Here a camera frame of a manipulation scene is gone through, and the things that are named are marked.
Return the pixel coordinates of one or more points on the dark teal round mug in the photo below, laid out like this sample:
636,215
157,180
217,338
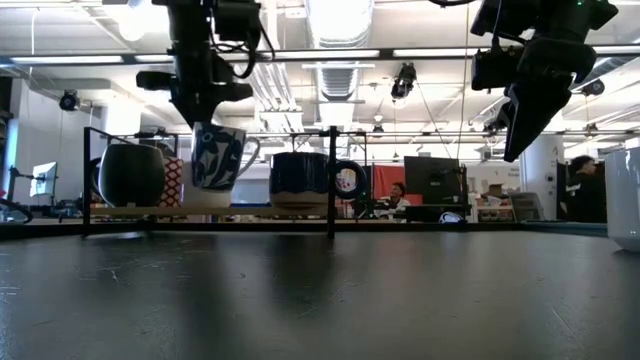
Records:
132,175

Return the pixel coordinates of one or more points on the black ceiling spotlight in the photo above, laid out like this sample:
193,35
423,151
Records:
69,101
404,80
593,88

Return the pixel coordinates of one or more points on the silver ceiling air duct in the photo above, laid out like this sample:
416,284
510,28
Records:
340,80

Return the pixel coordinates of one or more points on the black aluminium table frame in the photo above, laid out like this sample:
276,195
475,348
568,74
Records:
200,226

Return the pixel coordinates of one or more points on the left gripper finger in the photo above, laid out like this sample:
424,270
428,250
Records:
207,111
189,112

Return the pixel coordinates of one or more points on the black table mat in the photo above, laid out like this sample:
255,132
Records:
300,300

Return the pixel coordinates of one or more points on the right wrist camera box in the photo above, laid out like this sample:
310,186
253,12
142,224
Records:
495,67

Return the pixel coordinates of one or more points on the person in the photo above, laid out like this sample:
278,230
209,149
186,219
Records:
395,202
587,195

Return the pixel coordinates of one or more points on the glossy dark blue mug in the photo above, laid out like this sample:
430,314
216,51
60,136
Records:
300,175

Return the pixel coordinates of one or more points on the wooden shelf with black posts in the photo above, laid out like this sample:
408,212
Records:
250,211

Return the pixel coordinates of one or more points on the white mug with green inside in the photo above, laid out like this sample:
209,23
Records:
210,200

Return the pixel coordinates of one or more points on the black monitor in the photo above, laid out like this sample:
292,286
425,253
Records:
432,180

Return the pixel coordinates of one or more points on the white monitor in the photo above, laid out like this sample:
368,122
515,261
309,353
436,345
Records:
44,179

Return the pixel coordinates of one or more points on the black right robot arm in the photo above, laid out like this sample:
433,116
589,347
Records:
550,17

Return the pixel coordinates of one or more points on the red white patterned mug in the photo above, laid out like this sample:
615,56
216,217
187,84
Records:
172,182

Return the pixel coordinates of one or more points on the red partition panel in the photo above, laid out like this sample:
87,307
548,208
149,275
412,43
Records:
382,175

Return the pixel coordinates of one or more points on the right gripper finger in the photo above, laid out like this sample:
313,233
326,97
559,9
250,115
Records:
510,135
537,110

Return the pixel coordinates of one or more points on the white mug with pink inside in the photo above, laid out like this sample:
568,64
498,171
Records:
625,200

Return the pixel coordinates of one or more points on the tall white blue flower mug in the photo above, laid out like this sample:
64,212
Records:
215,155

